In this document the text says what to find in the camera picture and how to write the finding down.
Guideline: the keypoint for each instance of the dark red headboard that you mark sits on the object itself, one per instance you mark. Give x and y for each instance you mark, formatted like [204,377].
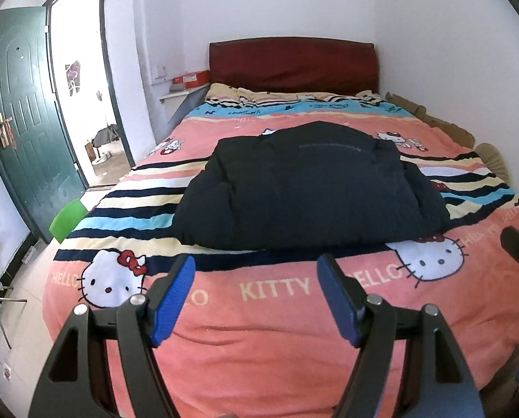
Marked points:
[294,63]

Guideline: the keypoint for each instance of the green plastic chair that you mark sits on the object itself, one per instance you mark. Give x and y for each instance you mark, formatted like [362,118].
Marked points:
[67,220]

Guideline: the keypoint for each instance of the red box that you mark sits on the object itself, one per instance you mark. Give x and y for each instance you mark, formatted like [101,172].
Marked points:
[190,79]

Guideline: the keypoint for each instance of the black padded jacket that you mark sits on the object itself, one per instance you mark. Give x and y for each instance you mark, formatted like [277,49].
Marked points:
[303,183]

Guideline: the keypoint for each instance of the small white wall shelf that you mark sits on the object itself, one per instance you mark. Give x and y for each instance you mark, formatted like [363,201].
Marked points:
[174,96]

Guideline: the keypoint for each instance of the dark green door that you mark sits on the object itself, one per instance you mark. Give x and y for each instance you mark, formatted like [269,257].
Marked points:
[24,109]

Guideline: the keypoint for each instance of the dark grey bundle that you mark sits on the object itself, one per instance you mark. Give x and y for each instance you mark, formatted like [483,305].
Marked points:
[106,135]

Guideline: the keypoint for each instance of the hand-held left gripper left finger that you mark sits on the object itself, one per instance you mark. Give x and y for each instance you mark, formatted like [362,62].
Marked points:
[172,300]

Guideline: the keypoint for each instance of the grey leaning board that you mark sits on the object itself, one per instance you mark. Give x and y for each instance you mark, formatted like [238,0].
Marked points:
[187,104]

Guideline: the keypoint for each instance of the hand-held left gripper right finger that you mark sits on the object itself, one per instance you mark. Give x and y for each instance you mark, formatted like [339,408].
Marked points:
[340,300]

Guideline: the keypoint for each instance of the cartoon cat striped printed blanket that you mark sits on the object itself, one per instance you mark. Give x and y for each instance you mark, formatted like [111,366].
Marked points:
[263,339]

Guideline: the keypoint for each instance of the tan straw fan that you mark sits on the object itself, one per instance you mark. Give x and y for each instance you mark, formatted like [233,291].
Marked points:
[494,159]

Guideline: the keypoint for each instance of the white wall switch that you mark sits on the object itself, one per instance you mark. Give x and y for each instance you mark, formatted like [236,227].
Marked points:
[161,72]

